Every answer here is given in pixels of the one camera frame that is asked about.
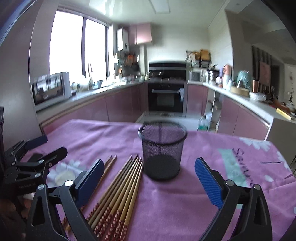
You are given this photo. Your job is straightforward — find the left human hand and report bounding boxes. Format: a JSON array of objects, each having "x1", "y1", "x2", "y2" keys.
[{"x1": 1, "y1": 193, "x2": 35, "y2": 240}]

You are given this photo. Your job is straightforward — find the pink left base cabinets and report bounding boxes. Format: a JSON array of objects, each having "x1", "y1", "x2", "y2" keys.
[{"x1": 38, "y1": 82, "x2": 148, "y2": 134}]

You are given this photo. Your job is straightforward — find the white microwave oven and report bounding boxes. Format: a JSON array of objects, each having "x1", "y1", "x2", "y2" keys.
[{"x1": 30, "y1": 72, "x2": 71, "y2": 111}]

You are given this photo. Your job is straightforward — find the green plastic water bottle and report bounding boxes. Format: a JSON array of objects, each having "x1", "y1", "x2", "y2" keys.
[{"x1": 198, "y1": 113, "x2": 212, "y2": 131}]

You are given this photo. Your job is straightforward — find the ceiling light panel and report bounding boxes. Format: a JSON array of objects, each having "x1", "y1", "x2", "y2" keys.
[{"x1": 149, "y1": 0, "x2": 170, "y2": 14}]

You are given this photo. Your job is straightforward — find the black mesh utensil holder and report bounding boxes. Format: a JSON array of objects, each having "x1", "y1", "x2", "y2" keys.
[{"x1": 138, "y1": 120, "x2": 188, "y2": 181}]

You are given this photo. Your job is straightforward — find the pink floral tablecloth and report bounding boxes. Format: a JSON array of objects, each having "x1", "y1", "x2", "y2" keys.
[{"x1": 26, "y1": 120, "x2": 295, "y2": 240}]

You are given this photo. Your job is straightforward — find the pink thermos kettle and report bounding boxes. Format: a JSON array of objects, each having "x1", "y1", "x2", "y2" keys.
[{"x1": 222, "y1": 64, "x2": 232, "y2": 84}]

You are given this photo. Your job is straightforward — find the yellow box on counter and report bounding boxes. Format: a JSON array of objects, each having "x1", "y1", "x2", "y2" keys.
[{"x1": 276, "y1": 108, "x2": 292, "y2": 121}]

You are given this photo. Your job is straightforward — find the round wooden steamer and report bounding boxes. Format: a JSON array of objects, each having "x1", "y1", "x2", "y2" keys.
[{"x1": 230, "y1": 86, "x2": 249, "y2": 97}]

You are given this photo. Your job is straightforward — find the wooden chopstick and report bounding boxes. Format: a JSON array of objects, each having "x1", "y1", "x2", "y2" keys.
[
  {"x1": 105, "y1": 158, "x2": 142, "y2": 240},
  {"x1": 116, "y1": 161, "x2": 143, "y2": 240},
  {"x1": 96, "y1": 158, "x2": 140, "y2": 238},
  {"x1": 88, "y1": 154, "x2": 139, "y2": 230},
  {"x1": 74, "y1": 157, "x2": 109, "y2": 216},
  {"x1": 86, "y1": 155, "x2": 132, "y2": 222},
  {"x1": 91, "y1": 155, "x2": 140, "y2": 238},
  {"x1": 62, "y1": 154, "x2": 117, "y2": 231}
]

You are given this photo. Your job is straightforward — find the kitchen window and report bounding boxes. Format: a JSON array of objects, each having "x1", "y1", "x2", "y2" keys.
[{"x1": 49, "y1": 11, "x2": 108, "y2": 83}]

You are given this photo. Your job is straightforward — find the white water heater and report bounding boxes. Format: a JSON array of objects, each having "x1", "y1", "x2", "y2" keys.
[{"x1": 117, "y1": 28, "x2": 129, "y2": 51}]

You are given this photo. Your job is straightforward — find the pink wall cabinet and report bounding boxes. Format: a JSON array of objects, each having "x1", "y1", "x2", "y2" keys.
[{"x1": 128, "y1": 23, "x2": 152, "y2": 46}]

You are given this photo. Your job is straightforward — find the pink base cabinets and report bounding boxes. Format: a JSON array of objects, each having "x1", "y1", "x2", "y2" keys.
[
  {"x1": 186, "y1": 82, "x2": 270, "y2": 140},
  {"x1": 38, "y1": 82, "x2": 148, "y2": 134}
]

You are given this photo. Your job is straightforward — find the white plastic bag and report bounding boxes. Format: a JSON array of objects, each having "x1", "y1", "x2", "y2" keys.
[{"x1": 249, "y1": 92, "x2": 266, "y2": 102}]

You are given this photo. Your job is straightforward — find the pink right base cabinets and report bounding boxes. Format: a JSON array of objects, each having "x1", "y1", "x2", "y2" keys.
[{"x1": 186, "y1": 82, "x2": 270, "y2": 140}]

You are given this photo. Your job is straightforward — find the teal round appliance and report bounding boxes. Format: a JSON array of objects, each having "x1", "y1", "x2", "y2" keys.
[{"x1": 237, "y1": 70, "x2": 253, "y2": 90}]

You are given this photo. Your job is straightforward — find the black built-in oven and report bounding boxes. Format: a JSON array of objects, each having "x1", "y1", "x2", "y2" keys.
[{"x1": 147, "y1": 82, "x2": 185, "y2": 113}]

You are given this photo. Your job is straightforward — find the black wall spice rack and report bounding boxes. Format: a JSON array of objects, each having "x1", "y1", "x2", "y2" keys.
[{"x1": 186, "y1": 49, "x2": 211, "y2": 68}]

